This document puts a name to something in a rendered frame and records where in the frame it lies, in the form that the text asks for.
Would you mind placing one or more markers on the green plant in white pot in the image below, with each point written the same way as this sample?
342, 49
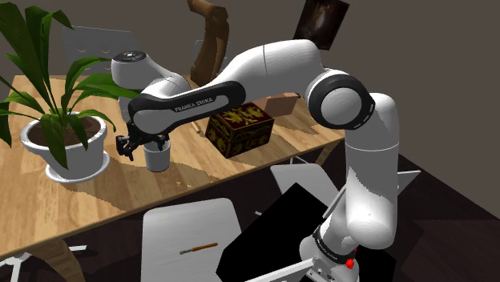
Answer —
78, 156

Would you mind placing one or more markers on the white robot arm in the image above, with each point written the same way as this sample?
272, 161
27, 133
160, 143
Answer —
363, 172

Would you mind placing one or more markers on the dark box with gold pattern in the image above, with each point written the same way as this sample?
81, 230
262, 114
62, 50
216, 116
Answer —
238, 131

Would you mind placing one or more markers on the dark wall picture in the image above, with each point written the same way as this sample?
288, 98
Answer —
322, 21

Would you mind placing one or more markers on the brown cardboard box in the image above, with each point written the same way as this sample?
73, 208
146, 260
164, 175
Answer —
281, 104

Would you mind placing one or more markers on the white cup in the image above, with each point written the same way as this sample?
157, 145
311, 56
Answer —
157, 160

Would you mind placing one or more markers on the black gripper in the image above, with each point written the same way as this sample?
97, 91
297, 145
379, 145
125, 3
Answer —
125, 145

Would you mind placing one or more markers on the black robot stand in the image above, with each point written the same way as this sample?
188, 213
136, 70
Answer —
273, 234

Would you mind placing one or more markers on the wooden table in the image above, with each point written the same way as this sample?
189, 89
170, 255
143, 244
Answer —
156, 187

